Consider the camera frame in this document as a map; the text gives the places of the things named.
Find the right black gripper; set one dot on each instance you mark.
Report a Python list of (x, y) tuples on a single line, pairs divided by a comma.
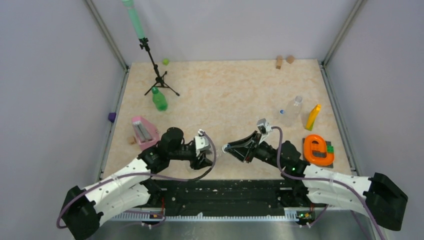
[(246, 153)]

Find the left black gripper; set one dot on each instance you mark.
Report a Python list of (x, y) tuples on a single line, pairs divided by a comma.
[(202, 162)]

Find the clear plastic bottle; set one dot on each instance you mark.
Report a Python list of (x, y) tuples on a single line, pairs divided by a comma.
[(292, 110)]

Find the clear bottle blue-white cap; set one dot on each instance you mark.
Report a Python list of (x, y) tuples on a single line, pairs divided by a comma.
[(218, 154)]

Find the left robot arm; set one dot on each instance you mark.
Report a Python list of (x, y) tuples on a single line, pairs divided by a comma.
[(86, 209)]

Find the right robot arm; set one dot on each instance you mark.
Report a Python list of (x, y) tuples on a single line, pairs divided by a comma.
[(377, 197)]

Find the green plastic bottle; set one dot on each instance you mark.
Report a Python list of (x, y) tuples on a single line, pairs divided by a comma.
[(159, 99)]

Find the pink toy toaster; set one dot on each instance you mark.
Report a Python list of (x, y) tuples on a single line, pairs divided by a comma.
[(146, 133)]

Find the orange tape dispenser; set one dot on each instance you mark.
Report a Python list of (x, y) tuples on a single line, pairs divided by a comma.
[(316, 149)]

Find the small wooden cube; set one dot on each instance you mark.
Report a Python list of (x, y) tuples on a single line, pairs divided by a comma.
[(132, 140)]

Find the yellow green block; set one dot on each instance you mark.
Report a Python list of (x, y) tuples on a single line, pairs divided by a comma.
[(312, 117)]

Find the small green lego brick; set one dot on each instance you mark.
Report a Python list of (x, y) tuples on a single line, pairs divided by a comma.
[(330, 149)]

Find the black tripod green pole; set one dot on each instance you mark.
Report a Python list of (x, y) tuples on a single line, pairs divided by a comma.
[(144, 45)]

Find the wooden block left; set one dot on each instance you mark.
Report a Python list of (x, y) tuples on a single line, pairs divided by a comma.
[(279, 62)]

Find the wooden block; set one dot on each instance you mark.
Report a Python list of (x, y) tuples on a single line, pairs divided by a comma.
[(279, 62), (290, 59)]

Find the wooden block right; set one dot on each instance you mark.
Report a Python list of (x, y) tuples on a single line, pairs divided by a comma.
[(290, 59)]

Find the purple small object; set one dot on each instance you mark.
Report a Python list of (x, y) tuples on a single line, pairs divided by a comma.
[(112, 117)]

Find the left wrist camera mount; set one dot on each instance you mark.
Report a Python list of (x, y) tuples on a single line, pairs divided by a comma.
[(202, 143)]

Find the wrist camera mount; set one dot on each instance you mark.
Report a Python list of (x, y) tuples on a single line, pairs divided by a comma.
[(264, 126), (202, 143)]

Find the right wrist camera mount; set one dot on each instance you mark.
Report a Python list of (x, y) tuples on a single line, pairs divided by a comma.
[(264, 126)]

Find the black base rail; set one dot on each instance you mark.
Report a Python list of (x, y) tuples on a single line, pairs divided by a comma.
[(224, 198)]

